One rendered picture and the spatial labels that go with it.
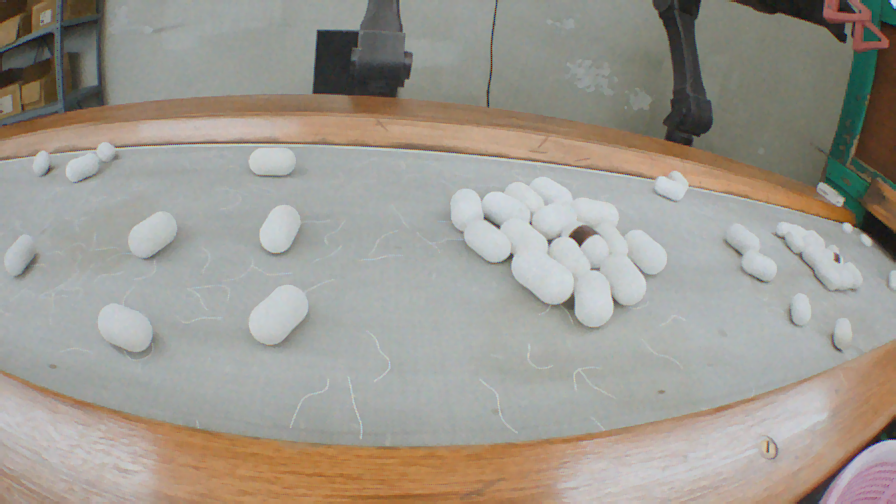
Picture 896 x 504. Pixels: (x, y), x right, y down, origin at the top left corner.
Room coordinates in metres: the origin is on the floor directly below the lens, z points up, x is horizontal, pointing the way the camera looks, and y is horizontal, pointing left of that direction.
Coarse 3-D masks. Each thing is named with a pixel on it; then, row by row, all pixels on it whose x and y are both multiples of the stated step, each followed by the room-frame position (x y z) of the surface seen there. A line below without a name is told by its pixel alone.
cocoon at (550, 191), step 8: (536, 184) 0.28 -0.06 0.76; (544, 184) 0.28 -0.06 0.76; (552, 184) 0.28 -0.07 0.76; (536, 192) 0.28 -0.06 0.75; (544, 192) 0.28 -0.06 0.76; (552, 192) 0.27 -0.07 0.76; (560, 192) 0.27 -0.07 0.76; (568, 192) 0.27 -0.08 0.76; (544, 200) 0.27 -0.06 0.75; (552, 200) 0.27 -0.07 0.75; (560, 200) 0.27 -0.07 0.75; (568, 200) 0.27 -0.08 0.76
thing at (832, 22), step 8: (824, 0) 0.46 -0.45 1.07; (832, 0) 0.46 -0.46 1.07; (848, 0) 0.43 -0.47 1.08; (856, 0) 0.42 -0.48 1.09; (824, 8) 0.46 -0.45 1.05; (832, 8) 0.45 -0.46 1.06; (864, 8) 0.41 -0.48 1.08; (824, 16) 0.46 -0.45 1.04; (832, 16) 0.45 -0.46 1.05; (840, 16) 0.44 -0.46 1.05; (848, 16) 0.43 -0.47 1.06; (856, 16) 0.42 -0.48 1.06; (864, 16) 0.40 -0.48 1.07; (824, 24) 0.49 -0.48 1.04; (832, 24) 0.47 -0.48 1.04; (840, 24) 0.48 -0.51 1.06; (840, 32) 0.48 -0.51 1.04
